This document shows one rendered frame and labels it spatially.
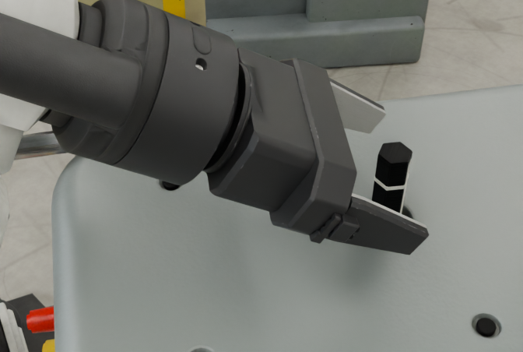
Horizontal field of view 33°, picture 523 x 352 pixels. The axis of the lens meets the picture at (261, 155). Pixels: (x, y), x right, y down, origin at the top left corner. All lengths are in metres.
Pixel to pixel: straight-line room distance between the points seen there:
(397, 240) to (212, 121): 0.13
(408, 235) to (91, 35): 0.21
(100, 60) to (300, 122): 0.13
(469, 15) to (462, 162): 3.52
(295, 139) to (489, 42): 3.54
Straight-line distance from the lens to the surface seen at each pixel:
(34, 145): 0.64
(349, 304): 0.54
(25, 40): 0.40
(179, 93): 0.44
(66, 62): 0.40
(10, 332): 1.58
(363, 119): 0.59
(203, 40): 0.46
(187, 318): 0.53
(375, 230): 0.50
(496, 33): 4.06
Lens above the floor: 2.32
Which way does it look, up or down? 44 degrees down
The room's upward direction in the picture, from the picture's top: 1 degrees clockwise
